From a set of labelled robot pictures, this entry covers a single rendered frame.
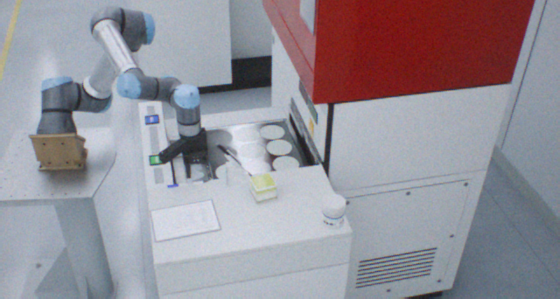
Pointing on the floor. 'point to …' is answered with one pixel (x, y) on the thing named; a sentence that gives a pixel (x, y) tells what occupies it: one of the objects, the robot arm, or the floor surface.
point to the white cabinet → (277, 286)
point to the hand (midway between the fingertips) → (187, 181)
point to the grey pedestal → (74, 260)
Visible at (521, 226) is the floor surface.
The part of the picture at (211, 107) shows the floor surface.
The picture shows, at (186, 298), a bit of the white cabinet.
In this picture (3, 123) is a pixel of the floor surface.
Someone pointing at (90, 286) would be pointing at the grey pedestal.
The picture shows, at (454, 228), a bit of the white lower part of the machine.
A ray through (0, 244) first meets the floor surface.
